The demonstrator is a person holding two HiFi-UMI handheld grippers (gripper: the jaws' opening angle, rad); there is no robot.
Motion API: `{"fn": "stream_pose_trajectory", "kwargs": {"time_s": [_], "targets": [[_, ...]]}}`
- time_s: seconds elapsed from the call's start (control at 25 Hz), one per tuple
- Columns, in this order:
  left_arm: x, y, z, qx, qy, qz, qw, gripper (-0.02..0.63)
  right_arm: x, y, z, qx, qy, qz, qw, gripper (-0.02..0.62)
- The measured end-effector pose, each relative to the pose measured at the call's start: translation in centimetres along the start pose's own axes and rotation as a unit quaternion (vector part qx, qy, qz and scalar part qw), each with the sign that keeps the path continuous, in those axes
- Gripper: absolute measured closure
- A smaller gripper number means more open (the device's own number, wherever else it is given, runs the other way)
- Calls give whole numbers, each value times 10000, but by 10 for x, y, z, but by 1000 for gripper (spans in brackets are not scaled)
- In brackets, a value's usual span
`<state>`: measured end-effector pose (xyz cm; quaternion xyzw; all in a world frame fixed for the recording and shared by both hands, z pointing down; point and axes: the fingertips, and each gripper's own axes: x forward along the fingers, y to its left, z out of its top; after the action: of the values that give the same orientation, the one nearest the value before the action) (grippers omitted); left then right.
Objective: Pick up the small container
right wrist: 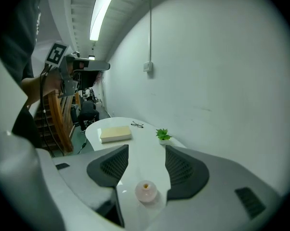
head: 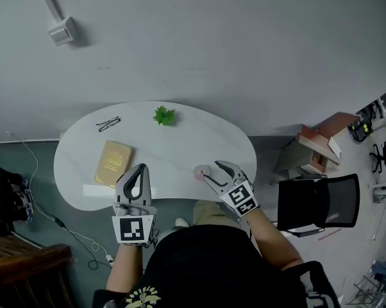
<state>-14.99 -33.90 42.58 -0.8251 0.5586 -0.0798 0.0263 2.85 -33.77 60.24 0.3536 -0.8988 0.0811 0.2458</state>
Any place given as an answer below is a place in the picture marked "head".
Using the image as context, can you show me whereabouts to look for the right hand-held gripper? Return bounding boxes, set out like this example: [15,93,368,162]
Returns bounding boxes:
[203,160,260,218]

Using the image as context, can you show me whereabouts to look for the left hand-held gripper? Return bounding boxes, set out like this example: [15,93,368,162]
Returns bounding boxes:
[112,164,158,248]

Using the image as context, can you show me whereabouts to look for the small pink round object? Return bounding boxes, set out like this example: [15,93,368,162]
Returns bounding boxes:
[193,164,213,182]

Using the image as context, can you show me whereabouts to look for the person's left forearm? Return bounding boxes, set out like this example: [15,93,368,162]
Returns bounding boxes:
[105,243,146,296]

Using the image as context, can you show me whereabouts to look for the person's right forearm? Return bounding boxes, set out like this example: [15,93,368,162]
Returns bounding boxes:
[244,207,305,271]

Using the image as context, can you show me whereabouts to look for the white oval table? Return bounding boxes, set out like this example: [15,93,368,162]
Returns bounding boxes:
[53,100,257,212]

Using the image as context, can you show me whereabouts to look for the golden book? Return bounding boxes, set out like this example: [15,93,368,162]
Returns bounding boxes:
[94,140,135,189]

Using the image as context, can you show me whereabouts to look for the person's khaki trouser leg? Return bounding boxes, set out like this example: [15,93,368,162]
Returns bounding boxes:
[192,200,242,229]

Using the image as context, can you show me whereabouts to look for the black rimmed glasses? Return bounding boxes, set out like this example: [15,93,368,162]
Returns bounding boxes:
[96,116,122,133]

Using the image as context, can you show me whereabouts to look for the small green plant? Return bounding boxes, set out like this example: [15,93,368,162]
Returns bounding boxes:
[152,105,176,127]

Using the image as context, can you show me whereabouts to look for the person's black printed shirt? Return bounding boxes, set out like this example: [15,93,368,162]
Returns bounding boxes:
[92,225,309,308]

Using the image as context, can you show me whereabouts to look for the open cardboard box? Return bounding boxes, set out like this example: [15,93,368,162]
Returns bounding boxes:
[274,111,362,180]

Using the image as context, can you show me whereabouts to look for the blue white patterned sneaker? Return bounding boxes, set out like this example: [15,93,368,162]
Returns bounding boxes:
[9,180,35,223]

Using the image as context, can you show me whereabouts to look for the black mesh office chair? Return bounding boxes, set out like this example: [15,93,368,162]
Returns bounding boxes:
[269,173,361,238]

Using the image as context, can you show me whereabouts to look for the white book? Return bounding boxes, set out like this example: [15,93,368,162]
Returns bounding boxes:
[327,137,342,158]

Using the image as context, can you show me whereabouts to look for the thin pink rod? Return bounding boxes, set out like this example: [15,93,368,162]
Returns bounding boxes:
[317,228,342,241]

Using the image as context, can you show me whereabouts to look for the black bag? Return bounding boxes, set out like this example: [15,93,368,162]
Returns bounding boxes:
[0,167,33,236]

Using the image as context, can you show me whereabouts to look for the dark wooden bench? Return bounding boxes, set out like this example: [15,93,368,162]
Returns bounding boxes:
[0,232,74,308]

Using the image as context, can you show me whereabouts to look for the black and yellow device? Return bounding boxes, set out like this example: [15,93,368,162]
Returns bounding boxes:
[349,117,374,142]

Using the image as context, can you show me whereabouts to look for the metal rack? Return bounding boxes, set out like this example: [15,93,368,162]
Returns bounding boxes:
[346,258,386,308]

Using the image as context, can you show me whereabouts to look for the black cable with power adapter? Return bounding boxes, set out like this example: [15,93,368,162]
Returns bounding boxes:
[34,202,114,271]

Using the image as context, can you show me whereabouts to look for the white floor cable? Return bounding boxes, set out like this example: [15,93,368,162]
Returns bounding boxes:
[6,132,40,202]

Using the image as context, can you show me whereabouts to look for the white wall switch box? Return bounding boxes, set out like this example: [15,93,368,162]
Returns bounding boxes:
[47,16,74,47]

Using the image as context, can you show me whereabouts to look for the white wall cable conduit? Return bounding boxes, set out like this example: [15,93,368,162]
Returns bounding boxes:
[35,0,65,22]

